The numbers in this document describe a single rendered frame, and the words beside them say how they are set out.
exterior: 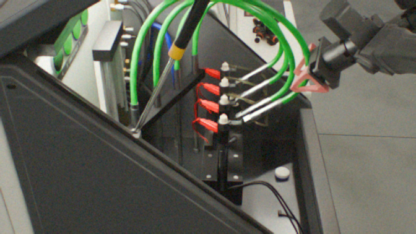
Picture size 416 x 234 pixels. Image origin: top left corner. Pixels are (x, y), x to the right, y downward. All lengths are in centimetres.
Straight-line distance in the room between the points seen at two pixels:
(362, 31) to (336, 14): 6
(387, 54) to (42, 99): 54
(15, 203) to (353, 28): 65
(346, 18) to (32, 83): 54
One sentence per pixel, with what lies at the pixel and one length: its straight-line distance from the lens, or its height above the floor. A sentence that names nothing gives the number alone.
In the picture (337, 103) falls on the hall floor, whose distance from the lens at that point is 331.
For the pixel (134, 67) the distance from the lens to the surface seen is 108.
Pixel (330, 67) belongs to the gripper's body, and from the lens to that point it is 102.
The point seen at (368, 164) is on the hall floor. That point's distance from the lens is 287.
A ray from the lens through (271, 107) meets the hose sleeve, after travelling 111.
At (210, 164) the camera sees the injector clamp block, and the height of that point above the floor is 98.
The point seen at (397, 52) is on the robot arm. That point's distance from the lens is 84.
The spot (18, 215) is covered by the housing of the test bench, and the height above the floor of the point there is 117.
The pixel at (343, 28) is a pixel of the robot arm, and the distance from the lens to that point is 95.
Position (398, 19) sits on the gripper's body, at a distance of 116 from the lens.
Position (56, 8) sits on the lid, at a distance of 64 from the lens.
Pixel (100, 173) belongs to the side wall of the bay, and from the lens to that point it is 80.
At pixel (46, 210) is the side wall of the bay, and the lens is 88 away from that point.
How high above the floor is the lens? 178
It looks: 35 degrees down
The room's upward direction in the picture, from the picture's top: straight up
